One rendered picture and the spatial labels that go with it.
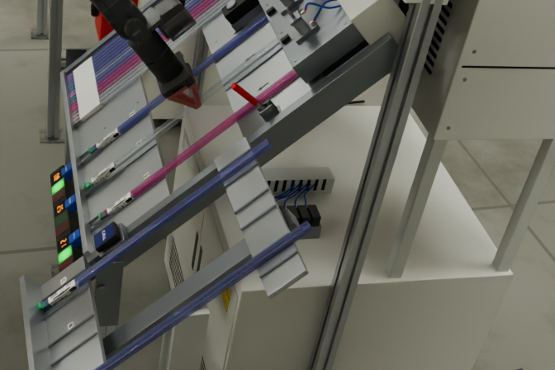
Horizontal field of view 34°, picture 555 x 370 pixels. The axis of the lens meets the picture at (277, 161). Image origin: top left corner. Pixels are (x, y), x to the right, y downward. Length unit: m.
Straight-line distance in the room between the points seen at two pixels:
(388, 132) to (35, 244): 1.50
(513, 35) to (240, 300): 0.77
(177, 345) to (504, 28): 0.81
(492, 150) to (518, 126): 1.91
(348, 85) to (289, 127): 0.13
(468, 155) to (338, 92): 2.08
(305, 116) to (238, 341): 0.59
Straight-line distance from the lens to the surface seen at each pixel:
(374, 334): 2.12
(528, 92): 1.81
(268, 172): 2.15
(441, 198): 2.30
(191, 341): 1.60
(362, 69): 1.62
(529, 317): 3.04
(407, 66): 1.60
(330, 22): 1.65
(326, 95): 1.63
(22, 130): 3.36
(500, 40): 1.71
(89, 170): 1.98
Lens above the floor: 1.93
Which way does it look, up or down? 35 degrees down
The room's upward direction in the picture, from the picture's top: 12 degrees clockwise
